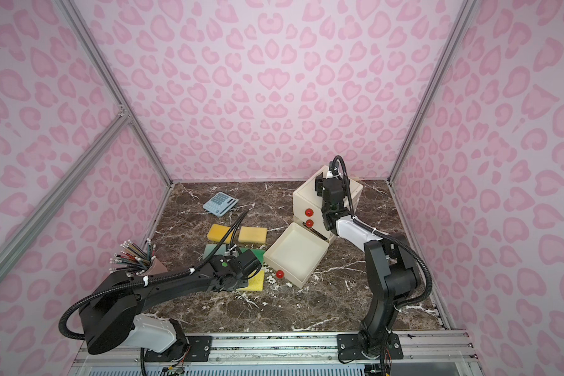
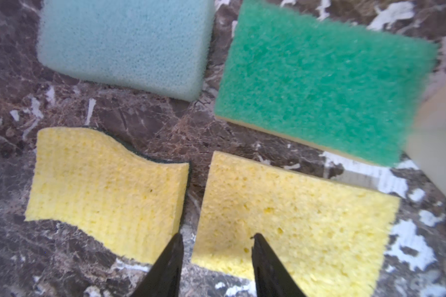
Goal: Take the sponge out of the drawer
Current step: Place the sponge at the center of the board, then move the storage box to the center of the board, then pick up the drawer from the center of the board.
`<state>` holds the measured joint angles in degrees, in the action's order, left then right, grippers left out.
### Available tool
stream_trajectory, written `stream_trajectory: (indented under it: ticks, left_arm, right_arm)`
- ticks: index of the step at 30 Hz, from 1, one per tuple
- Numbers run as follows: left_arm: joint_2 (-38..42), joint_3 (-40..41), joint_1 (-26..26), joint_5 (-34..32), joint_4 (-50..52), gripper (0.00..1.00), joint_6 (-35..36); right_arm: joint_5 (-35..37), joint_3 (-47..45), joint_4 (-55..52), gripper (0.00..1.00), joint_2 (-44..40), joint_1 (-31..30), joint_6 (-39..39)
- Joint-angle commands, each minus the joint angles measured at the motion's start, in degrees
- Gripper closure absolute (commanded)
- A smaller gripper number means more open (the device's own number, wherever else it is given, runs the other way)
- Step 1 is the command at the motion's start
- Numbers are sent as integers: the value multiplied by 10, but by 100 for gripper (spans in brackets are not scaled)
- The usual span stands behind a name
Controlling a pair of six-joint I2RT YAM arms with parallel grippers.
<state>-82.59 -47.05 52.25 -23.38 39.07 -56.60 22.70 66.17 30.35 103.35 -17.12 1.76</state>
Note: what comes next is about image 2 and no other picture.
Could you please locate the pale yellow cellulose sponge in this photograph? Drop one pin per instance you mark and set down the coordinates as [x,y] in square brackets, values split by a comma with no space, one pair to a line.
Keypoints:
[87,179]

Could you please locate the teal sponge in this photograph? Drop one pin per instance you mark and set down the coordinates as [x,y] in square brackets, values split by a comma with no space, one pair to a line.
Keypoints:
[156,46]

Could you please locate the cream bottom drawer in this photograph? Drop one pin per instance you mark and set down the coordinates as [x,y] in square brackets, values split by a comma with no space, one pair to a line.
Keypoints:
[426,145]

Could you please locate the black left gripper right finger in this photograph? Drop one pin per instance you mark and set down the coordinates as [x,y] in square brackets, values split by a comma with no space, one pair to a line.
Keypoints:
[271,277]

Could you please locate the bright yellow drawer sponge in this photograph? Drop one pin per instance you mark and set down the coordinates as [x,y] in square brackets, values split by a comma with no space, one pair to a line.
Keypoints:
[330,236]

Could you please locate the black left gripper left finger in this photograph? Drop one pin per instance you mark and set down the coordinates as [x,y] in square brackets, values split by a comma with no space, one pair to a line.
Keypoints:
[163,280]

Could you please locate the green and yellow scrub sponge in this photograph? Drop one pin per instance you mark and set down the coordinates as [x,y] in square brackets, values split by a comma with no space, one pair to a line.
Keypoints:
[336,86]

